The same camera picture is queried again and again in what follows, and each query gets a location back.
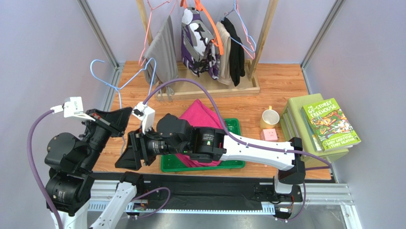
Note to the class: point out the beige hanging garment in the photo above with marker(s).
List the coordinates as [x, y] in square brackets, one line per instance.
[224, 74]

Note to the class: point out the green treehouse book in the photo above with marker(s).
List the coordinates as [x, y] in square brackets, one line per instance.
[329, 126]

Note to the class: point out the green storage box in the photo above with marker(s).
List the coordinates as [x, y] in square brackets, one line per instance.
[294, 124]

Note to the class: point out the red wire hanger on rack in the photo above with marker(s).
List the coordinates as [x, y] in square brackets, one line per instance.
[251, 48]

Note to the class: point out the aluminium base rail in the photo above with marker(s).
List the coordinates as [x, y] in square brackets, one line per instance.
[244, 196]

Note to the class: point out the black hanging garment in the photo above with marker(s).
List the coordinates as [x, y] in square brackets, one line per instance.
[236, 57]

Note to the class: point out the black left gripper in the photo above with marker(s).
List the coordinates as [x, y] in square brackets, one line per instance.
[115, 121]

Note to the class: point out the orange plastic hanger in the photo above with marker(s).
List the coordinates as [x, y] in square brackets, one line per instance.
[209, 22]

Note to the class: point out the pink power socket cube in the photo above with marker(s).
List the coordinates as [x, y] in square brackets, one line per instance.
[269, 135]

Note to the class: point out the blue wire hanger on rack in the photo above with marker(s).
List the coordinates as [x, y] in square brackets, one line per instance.
[226, 15]

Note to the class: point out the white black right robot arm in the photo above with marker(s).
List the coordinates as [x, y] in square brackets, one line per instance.
[206, 144]

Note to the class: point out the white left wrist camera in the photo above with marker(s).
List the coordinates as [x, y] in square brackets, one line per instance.
[73, 108]

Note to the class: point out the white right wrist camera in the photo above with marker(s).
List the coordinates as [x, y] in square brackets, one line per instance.
[146, 115]

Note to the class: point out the yellow ceramic mug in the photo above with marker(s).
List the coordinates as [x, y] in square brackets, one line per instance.
[269, 118]

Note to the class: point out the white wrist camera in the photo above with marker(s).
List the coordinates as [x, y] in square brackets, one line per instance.
[146, 115]
[73, 108]

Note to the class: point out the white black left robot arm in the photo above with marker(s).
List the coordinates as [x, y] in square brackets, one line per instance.
[72, 159]

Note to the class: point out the pink wire hanger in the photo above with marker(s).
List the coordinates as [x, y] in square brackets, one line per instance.
[146, 10]

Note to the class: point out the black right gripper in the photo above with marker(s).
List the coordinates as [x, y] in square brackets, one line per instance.
[139, 148]

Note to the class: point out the camouflage hanging garment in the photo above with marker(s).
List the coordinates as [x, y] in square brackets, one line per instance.
[210, 65]

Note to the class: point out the grey hanging trousers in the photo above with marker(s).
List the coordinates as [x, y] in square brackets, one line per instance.
[161, 64]

